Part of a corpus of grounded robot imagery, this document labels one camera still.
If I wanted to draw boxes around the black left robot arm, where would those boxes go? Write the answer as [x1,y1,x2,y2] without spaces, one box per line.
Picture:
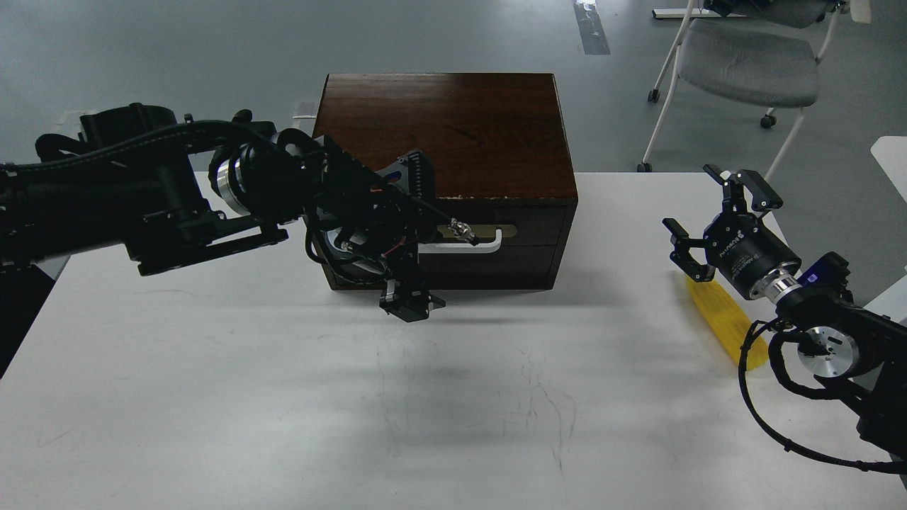
[1,103,480,369]

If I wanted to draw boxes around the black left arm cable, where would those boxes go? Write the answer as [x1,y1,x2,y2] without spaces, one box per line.
[0,119,284,178]

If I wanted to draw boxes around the grey office chair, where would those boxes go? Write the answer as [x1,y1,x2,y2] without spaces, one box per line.
[648,1,872,180]

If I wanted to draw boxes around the white drawer handle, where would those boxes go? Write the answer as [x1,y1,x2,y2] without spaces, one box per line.
[418,228,503,255]

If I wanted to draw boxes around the yellow corn cob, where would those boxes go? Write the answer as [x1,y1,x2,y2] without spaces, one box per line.
[685,277,753,365]

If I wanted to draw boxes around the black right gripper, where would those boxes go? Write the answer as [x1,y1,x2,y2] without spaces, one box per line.
[662,164,802,300]

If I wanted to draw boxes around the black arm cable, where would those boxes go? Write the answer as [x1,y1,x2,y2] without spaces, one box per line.
[0,119,284,178]
[737,320,907,475]

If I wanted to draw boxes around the dark wooden cabinet box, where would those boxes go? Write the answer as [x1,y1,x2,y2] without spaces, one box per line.
[313,72,579,291]

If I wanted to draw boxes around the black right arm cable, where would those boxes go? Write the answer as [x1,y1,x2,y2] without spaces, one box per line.
[737,320,907,475]

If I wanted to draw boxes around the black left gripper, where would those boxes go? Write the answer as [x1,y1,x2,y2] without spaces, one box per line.
[305,135,479,323]

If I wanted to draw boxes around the dark wooden drawer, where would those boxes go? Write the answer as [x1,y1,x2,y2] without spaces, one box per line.
[313,204,568,287]

